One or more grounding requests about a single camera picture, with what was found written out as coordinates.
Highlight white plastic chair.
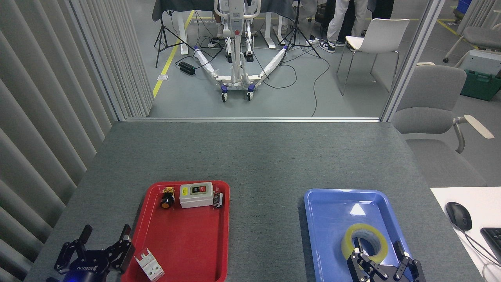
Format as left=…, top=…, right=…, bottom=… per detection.
left=336, top=18, right=410, bottom=96

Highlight long black floor cable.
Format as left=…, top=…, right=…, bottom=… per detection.
left=261, top=47, right=331, bottom=117

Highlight yellow tape roll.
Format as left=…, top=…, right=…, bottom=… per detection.
left=341, top=223, right=389, bottom=265

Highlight black yellow push button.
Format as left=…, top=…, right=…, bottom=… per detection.
left=160, top=187, right=175, bottom=209

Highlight black tripod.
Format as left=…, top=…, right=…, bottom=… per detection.
left=279, top=0, right=321, bottom=65
left=154, top=10, right=195, bottom=68

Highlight mouse cable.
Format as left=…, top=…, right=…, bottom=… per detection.
left=454, top=225, right=501, bottom=279

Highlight red plastic tray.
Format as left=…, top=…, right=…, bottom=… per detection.
left=121, top=180, right=231, bottom=282

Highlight grey push-button switch box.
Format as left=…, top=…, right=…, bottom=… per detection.
left=179, top=182, right=214, bottom=209

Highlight grey box lid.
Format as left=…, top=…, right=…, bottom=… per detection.
left=456, top=50, right=501, bottom=76

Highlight silver floor rail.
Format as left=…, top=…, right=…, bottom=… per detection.
left=124, top=116, right=381, bottom=123

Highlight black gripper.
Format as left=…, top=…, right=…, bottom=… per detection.
left=347, top=238, right=426, bottom=282
left=47, top=224, right=135, bottom=282

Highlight grey chair on castors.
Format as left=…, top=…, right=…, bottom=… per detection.
left=443, top=24, right=501, bottom=63

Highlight white desk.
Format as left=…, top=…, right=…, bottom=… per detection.
left=431, top=187, right=501, bottom=282

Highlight grey vertical blinds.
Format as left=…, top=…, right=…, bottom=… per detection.
left=0, top=0, right=155, bottom=282

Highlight table with dark cloth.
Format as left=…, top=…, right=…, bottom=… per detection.
left=152, top=0, right=325, bottom=55

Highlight grey office chair with armrest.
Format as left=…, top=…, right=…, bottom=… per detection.
left=391, top=65, right=496, bottom=188

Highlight white circuit breaker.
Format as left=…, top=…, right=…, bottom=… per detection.
left=134, top=248, right=165, bottom=282

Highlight blue plastic tray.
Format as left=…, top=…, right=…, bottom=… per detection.
left=304, top=188, right=422, bottom=282

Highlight black keyboard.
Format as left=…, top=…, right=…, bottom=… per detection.
left=480, top=227, right=501, bottom=264

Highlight green storage bin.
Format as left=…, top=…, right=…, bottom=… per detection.
left=460, top=70, right=501, bottom=101

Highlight white wheeled stand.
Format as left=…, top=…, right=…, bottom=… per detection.
left=193, top=0, right=288, bottom=103

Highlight black computer mouse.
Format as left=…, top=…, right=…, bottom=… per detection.
left=445, top=202, right=472, bottom=231

